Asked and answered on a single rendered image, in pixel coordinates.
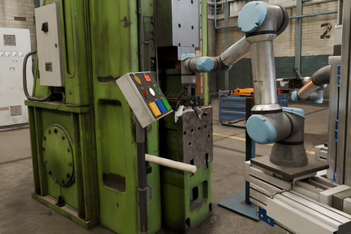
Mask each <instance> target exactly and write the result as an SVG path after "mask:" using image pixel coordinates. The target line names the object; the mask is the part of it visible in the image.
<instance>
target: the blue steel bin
mask: <svg viewBox="0 0 351 234"><path fill-rule="evenodd" d="M229 91H231V93H232V90H227V91H221V90H219V122H218V125H222V120H225V121H234V120H238V119H243V118H245V117H246V97H240V95H234V96H229V95H228V94H229ZM278 94H279V95H278V96H277V100H278V104H279V105H280V106H281V107H287V108H288V93H278Z"/></svg>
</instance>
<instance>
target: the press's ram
mask: <svg viewBox="0 0 351 234"><path fill-rule="evenodd" d="M156 24H157V48H165V47H172V46H185V47H195V48H198V0H156Z"/></svg>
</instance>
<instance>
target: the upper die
mask: <svg viewBox="0 0 351 234"><path fill-rule="evenodd" d="M182 54H195V47H185V46H172V47H165V48H157V57H158V61H181V55H182Z"/></svg>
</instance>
